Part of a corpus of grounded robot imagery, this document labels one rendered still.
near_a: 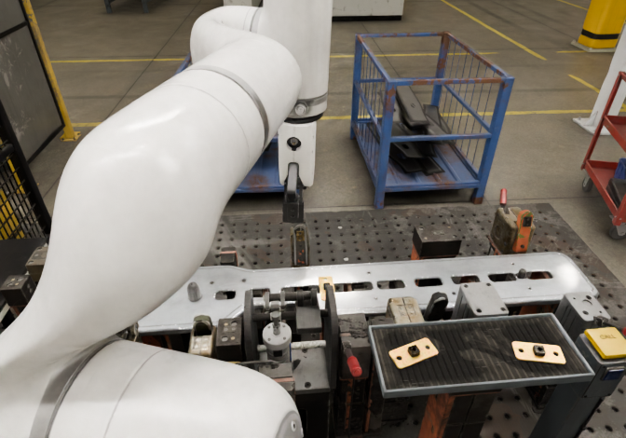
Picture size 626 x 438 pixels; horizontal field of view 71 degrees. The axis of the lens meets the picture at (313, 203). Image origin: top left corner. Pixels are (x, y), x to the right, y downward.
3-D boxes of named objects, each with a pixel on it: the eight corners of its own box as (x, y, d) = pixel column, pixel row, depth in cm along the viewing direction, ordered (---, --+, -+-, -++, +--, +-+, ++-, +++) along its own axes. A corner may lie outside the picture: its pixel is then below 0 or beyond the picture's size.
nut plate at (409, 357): (427, 337, 81) (428, 334, 81) (439, 354, 79) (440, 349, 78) (387, 352, 79) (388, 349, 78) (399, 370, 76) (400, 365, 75)
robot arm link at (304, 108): (327, 102, 55) (325, 125, 57) (328, 79, 63) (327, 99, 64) (261, 100, 56) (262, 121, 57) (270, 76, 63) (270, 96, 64)
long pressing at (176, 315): (559, 246, 130) (560, 242, 129) (607, 303, 111) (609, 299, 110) (79, 275, 120) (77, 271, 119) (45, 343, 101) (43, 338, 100)
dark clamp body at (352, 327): (360, 398, 121) (371, 302, 99) (370, 446, 110) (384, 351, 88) (322, 401, 120) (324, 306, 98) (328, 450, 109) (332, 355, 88)
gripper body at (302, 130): (322, 119, 56) (319, 191, 63) (324, 90, 65) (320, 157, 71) (265, 116, 56) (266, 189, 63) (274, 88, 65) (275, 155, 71)
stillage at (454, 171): (349, 137, 415) (355, 33, 361) (431, 133, 420) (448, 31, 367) (374, 209, 316) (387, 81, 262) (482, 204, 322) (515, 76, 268)
